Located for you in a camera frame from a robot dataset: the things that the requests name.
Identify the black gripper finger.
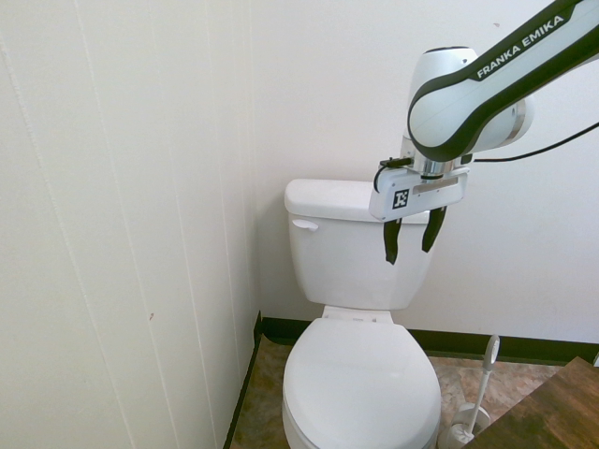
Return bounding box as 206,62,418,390
383,217,403,268
420,206,449,254

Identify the white gripper body with marker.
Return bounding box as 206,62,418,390
368,166,471,223

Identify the white toilet tank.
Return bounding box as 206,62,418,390
286,210,435,311

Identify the white toilet tank lid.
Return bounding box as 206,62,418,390
284,178,430,225

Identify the white toilet seat lid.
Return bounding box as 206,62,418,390
282,318,443,443

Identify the white toilet brush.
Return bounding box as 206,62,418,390
449,334,502,439

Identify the white toilet brush holder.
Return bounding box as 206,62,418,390
437,403,491,449

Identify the white toilet bowl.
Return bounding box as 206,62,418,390
281,406,444,449

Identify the brown wooden board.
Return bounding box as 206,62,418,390
453,355,599,449

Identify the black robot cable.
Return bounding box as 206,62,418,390
471,122,599,164

